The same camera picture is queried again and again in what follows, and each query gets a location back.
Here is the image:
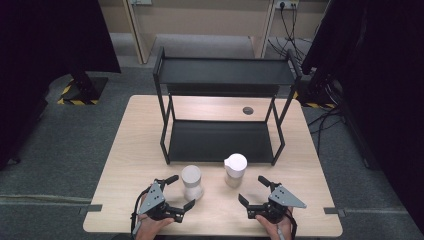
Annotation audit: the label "black stand base hazard tape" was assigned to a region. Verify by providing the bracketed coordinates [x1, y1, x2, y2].
[293, 74, 338, 110]
[57, 71, 110, 106]

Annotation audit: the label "beige wooden desk frame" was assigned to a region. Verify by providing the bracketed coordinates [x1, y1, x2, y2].
[121, 0, 278, 65]

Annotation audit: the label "white wall socket with plugs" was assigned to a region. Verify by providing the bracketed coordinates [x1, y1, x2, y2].
[274, 0, 300, 10]

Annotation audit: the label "person's left hand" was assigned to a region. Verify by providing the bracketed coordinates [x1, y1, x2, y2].
[134, 213, 175, 240]

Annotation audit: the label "grey tape strip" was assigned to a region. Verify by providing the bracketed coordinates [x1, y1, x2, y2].
[323, 206, 346, 218]
[78, 203, 103, 216]

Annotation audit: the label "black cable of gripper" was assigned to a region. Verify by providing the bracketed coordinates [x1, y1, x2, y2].
[130, 185, 153, 240]
[275, 209, 298, 240]

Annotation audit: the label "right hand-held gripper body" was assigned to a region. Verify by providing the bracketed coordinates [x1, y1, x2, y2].
[247, 184, 308, 225]

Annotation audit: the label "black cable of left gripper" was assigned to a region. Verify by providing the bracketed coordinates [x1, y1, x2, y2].
[130, 185, 153, 240]

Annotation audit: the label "white cup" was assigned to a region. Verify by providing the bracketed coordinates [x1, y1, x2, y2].
[223, 153, 248, 189]

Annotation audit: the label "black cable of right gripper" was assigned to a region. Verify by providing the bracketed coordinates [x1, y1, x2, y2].
[275, 209, 298, 240]

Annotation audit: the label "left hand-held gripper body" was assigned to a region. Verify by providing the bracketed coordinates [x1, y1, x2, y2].
[137, 179, 185, 224]

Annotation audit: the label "large black curtain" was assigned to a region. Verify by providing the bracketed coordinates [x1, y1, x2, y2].
[301, 0, 424, 234]
[0, 0, 122, 171]

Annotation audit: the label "bundle of black hanging cables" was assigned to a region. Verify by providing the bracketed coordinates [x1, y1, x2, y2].
[268, 3, 313, 63]

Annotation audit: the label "person's right hand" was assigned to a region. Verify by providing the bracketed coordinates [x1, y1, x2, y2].
[255, 207, 294, 240]

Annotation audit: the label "black metal two-tier rack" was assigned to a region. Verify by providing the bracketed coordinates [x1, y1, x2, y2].
[152, 45, 304, 167]

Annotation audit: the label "flat-lidded glass jar white powder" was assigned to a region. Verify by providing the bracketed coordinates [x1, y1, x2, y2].
[180, 164, 205, 202]

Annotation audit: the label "black cables on floor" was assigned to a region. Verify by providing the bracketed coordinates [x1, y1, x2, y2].
[308, 106, 345, 156]

